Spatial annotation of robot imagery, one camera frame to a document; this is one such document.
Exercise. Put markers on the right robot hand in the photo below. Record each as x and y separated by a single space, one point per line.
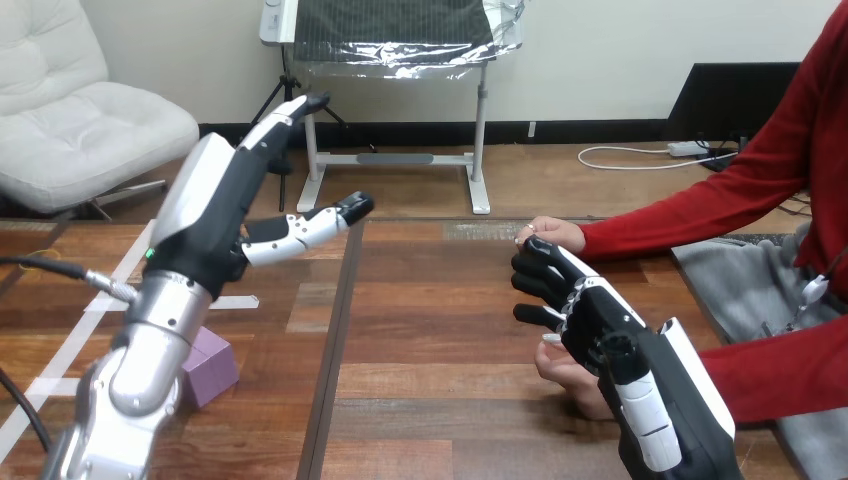
669 411

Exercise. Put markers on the person's hand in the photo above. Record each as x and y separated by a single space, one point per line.
560 232
573 381

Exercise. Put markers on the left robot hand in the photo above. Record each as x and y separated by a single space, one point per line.
212 205

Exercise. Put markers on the person's forearm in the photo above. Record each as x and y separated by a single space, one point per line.
689 205
782 371

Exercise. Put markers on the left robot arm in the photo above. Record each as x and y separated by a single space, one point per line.
142 371

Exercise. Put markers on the purple block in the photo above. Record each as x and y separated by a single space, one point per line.
212 371

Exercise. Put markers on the person's body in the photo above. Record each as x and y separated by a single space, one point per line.
828 166

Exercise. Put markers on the black tripod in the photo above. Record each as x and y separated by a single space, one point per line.
286 86

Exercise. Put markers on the white power strip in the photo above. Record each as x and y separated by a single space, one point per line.
688 148

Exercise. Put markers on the white cushioned chair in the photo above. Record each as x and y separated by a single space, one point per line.
79 126

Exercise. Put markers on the white desk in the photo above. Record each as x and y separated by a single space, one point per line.
397 160

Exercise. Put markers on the dark screen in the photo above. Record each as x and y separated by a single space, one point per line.
729 99

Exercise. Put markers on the foil sheet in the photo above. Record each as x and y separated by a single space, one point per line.
397 56

